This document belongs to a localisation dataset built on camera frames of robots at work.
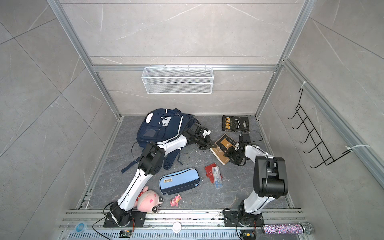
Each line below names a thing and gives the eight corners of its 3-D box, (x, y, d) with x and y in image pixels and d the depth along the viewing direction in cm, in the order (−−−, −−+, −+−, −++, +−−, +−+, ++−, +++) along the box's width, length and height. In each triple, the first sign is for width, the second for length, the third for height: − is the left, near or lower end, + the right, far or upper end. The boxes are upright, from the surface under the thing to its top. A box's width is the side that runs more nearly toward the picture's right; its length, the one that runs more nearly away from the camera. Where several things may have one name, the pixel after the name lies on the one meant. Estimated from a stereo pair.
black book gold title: (222, 130, 112) (222, 129, 110) (222, 116, 122) (222, 114, 120) (249, 133, 111) (250, 131, 109) (247, 118, 121) (248, 116, 119)
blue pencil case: (162, 197, 82) (160, 195, 78) (159, 179, 88) (158, 177, 85) (201, 185, 86) (202, 183, 83) (196, 169, 92) (196, 166, 89)
